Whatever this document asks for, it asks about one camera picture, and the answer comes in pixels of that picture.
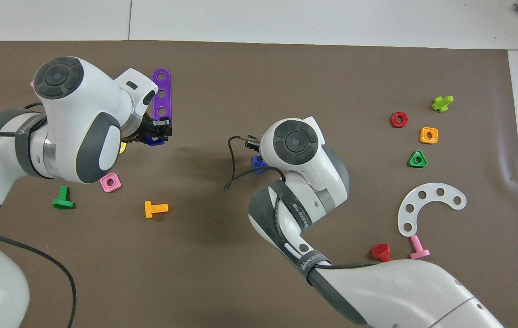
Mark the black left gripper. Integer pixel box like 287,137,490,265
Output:
122,114,173,143

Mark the pink square nut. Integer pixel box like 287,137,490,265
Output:
100,173,122,193

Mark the orange plastic screw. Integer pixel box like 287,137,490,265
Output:
144,201,169,219

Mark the green plastic screw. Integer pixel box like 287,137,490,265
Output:
52,185,74,210

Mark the green triangular nut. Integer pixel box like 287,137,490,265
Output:
408,150,428,168

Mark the red plastic screw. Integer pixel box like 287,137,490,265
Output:
371,243,392,262

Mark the lime green cross screw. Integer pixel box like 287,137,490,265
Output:
431,95,454,113

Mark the purple four-hole strip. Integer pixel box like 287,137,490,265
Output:
152,68,172,130

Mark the brown table mat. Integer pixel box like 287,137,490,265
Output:
0,40,518,328

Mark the white curved perforated plate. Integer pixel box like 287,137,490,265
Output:
398,183,467,237

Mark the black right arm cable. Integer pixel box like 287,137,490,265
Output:
224,135,287,192

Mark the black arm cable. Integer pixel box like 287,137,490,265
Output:
224,135,287,192
0,102,78,328

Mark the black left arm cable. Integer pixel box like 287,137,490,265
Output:
0,102,78,328

